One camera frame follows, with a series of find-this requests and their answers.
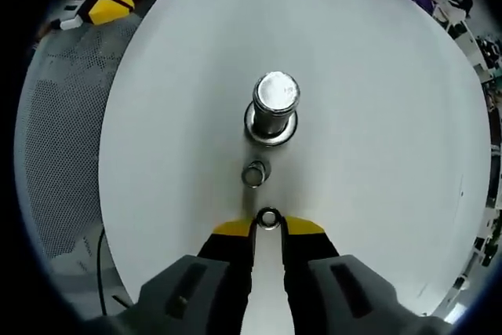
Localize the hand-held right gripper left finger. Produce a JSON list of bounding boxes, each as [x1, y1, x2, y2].
[[84, 218, 259, 335]]

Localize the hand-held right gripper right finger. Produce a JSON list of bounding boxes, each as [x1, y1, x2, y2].
[[279, 216, 458, 335]]

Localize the metal washer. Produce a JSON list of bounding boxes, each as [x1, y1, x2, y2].
[[256, 206, 282, 232]]

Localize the thin metal threaded stud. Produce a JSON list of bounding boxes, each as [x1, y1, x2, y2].
[[242, 159, 272, 189]]

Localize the thick metal threaded stud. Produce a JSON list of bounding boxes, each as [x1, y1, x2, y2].
[[243, 70, 302, 147]]

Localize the grey mesh chair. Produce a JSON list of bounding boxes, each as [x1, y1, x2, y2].
[[14, 13, 142, 315]]

